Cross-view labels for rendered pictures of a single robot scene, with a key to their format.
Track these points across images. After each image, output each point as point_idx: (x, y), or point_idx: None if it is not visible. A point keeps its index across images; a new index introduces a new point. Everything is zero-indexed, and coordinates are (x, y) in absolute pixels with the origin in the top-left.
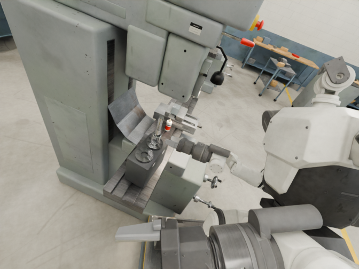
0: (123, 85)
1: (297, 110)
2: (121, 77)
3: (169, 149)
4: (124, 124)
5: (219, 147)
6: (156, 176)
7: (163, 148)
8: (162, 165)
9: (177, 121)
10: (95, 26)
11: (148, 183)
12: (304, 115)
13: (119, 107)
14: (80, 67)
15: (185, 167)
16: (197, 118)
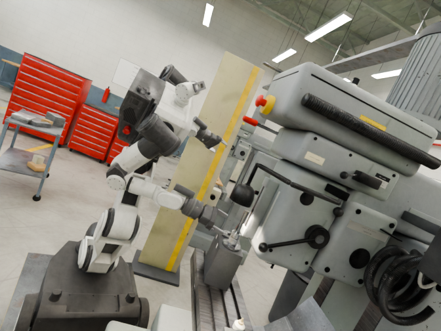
0: (342, 313)
1: (190, 113)
2: (347, 293)
3: (204, 302)
4: (285, 330)
5: (186, 188)
6: (199, 268)
7: (220, 242)
8: (201, 279)
9: None
10: None
11: (202, 262)
12: (192, 110)
13: (311, 320)
14: None
15: (161, 305)
16: None
